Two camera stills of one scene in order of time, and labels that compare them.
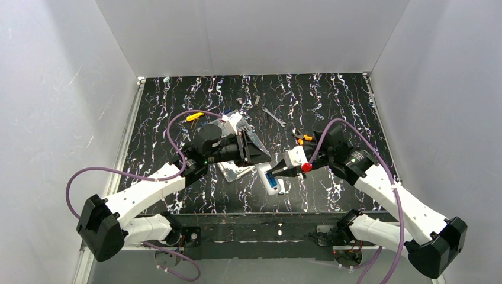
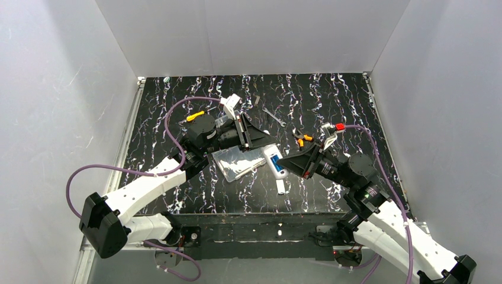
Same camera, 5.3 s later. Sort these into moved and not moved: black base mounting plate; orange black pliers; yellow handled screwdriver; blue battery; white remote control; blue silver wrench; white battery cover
Moved: blue battery; white remote control
Not moved: blue silver wrench; orange black pliers; yellow handled screwdriver; black base mounting plate; white battery cover
